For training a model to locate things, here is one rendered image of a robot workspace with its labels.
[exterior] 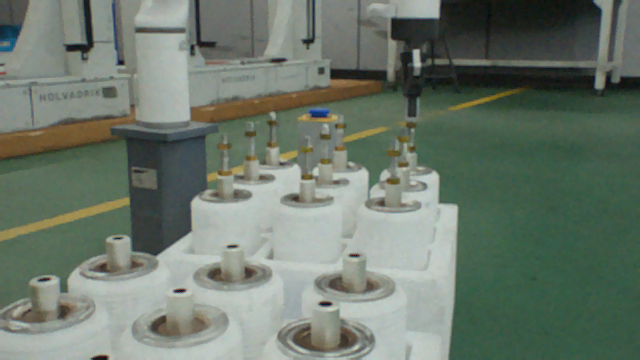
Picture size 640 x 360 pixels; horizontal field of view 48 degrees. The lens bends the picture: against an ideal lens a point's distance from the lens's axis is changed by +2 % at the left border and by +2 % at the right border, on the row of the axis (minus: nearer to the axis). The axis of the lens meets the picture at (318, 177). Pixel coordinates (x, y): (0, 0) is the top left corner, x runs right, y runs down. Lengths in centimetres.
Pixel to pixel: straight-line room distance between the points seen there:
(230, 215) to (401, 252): 23
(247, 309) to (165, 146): 71
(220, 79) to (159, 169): 254
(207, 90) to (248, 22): 362
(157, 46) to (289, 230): 52
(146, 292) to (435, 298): 37
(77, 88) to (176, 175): 187
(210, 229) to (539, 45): 528
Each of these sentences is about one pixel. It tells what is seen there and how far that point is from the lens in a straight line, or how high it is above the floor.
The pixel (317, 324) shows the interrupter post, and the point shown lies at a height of 27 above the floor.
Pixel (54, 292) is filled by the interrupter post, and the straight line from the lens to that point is 63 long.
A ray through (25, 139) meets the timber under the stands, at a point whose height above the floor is 6.
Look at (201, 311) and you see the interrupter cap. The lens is 61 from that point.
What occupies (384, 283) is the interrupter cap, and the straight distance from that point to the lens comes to 66.
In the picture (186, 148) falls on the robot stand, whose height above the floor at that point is 26.
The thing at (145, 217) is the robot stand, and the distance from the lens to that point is 138.
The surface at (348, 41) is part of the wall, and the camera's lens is 674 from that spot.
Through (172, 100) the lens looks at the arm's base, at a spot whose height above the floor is 35.
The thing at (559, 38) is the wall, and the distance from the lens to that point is 608.
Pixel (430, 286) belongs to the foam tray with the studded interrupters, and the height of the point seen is 17.
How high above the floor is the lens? 49
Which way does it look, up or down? 12 degrees down
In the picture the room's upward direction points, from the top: straight up
